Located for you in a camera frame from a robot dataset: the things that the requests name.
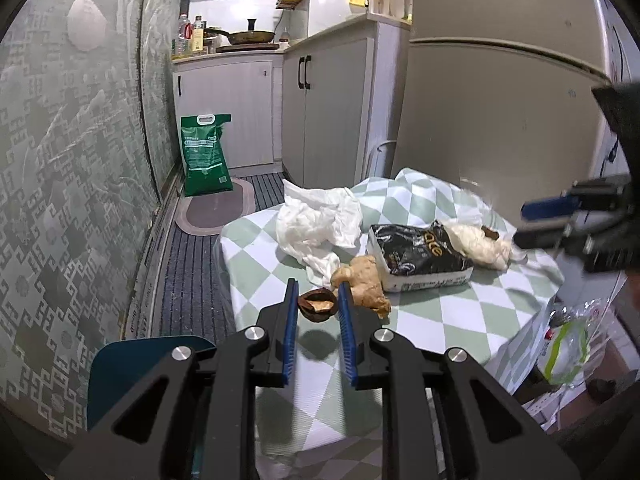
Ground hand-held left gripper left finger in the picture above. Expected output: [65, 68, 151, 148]
[56, 278, 300, 480]

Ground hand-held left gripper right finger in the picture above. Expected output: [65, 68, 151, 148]
[337, 282, 582, 480]

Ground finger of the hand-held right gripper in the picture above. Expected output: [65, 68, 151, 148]
[521, 194, 583, 221]
[513, 225, 591, 252]

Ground brown walnut shell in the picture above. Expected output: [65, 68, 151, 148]
[298, 288, 339, 316]

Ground ginger root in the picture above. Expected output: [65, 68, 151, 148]
[330, 254, 392, 319]

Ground beige paper towel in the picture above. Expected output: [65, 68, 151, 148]
[443, 222, 528, 269]

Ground clear plastic cup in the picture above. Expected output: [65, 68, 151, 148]
[457, 177, 501, 226]

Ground black tissue packet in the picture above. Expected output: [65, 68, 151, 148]
[367, 221, 475, 294]

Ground white tissue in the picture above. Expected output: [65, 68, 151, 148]
[275, 179, 363, 287]

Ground dark blue waste bin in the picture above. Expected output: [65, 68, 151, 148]
[87, 336, 217, 432]

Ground green white checkered tablecloth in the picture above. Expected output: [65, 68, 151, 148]
[217, 167, 567, 480]

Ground clear plastic bag with greens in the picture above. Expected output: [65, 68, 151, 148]
[536, 299, 604, 387]

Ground beige refrigerator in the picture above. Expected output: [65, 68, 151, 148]
[394, 0, 618, 197]

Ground striped blue floor rug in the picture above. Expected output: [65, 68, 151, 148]
[125, 172, 287, 342]

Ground oval grey floor mat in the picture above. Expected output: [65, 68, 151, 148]
[174, 177, 256, 236]

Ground green rice bag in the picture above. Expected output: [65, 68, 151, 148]
[180, 113, 235, 197]

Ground induction cooker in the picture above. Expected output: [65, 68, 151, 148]
[215, 42, 281, 54]

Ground frying pan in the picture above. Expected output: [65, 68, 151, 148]
[205, 27, 277, 45]

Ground bottles on counter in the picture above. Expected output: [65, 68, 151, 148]
[177, 13, 194, 56]

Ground grey cabinet with black handles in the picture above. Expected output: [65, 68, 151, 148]
[281, 34, 377, 192]

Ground white cabinet with small handle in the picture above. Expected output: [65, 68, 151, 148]
[172, 54, 285, 171]

